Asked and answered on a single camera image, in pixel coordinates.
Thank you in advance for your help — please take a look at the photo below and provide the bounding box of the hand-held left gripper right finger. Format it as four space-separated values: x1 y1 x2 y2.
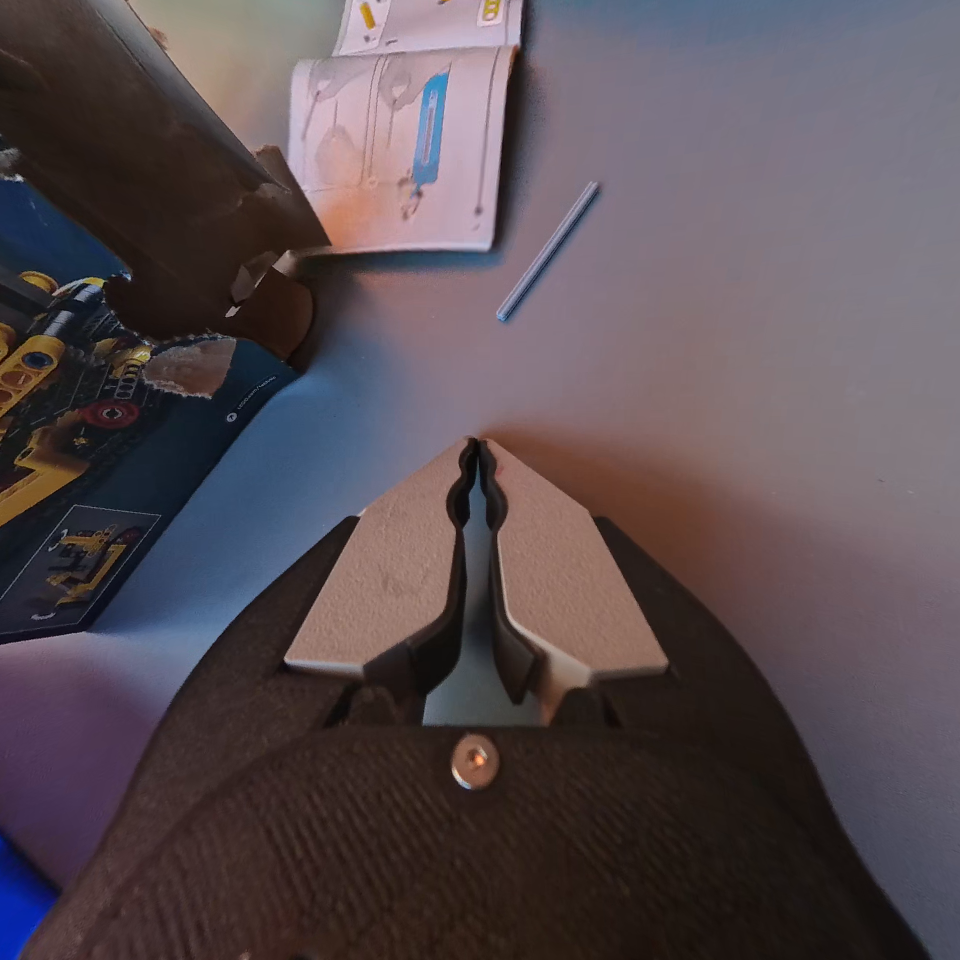
478 437 670 727

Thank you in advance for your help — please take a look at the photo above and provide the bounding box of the blue plastic object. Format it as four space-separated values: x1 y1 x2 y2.
0 828 61 960

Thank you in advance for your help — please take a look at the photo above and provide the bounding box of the lego instruction booklet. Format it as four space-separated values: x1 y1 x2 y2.
288 0 525 255

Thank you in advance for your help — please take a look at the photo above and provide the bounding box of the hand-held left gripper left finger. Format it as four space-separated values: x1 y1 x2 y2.
283 436 481 702

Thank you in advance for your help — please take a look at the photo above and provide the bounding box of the blue toy set box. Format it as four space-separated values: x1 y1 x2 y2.
0 0 333 646

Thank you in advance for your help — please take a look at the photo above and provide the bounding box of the grey lego axle rod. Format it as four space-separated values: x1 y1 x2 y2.
496 181 601 324

